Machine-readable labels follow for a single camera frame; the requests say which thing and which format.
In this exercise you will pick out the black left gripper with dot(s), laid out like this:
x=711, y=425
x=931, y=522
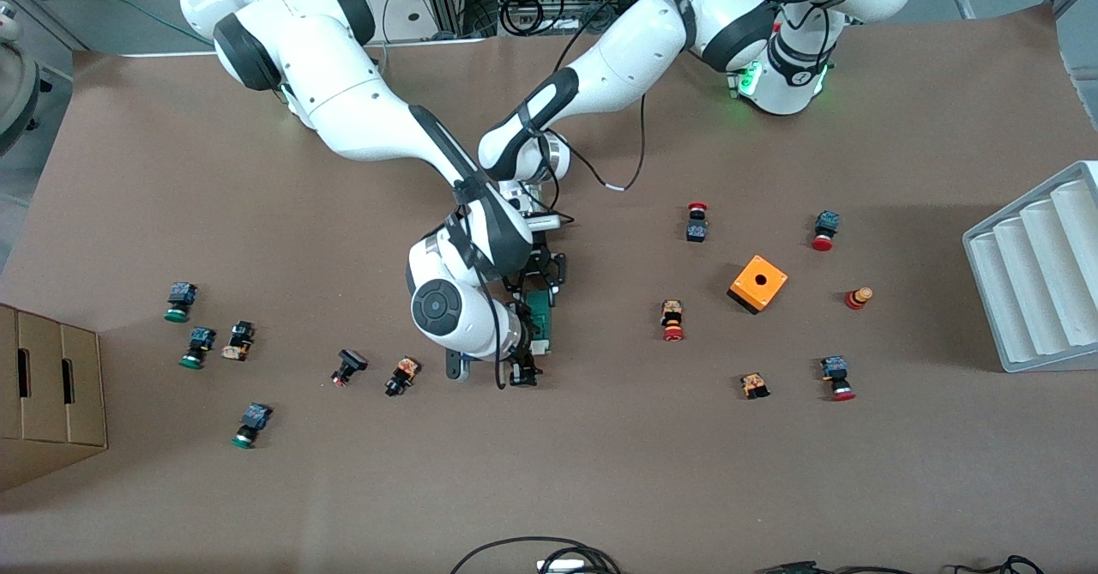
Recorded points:
x=545, y=272

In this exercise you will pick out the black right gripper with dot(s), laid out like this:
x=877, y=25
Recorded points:
x=521, y=371

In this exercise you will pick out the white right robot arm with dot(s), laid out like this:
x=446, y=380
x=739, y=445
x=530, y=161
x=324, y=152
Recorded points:
x=343, y=102

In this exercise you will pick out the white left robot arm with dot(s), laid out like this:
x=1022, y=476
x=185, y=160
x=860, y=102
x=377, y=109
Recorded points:
x=635, y=51

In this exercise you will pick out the black button orange block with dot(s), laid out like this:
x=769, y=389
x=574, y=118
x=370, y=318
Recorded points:
x=238, y=340
x=401, y=376

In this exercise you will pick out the red mushroom button orange block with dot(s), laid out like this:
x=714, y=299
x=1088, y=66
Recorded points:
x=672, y=318

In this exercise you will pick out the red button black block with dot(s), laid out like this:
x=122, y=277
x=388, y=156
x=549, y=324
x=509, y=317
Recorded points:
x=696, y=229

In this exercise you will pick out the orange black contact block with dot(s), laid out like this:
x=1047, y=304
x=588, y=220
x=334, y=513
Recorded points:
x=754, y=385

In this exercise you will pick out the green button blue block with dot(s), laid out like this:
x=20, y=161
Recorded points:
x=180, y=299
x=251, y=424
x=198, y=344

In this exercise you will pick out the white board with hole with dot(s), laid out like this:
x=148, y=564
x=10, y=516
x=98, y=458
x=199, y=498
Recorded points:
x=399, y=29

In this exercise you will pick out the red button blue block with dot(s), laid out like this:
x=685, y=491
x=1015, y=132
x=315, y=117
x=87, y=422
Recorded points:
x=825, y=226
x=835, y=375

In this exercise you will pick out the red yellow mushroom button head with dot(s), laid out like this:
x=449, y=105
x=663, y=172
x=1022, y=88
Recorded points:
x=858, y=298

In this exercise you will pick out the brown cardboard box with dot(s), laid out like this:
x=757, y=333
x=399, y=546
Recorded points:
x=43, y=402

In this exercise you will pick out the white ridged plastic tray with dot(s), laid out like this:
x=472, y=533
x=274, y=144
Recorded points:
x=1029, y=317

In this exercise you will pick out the grey round stool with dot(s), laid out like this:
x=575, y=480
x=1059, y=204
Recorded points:
x=17, y=102

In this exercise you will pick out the orange button enclosure box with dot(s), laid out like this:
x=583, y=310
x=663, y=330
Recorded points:
x=768, y=295

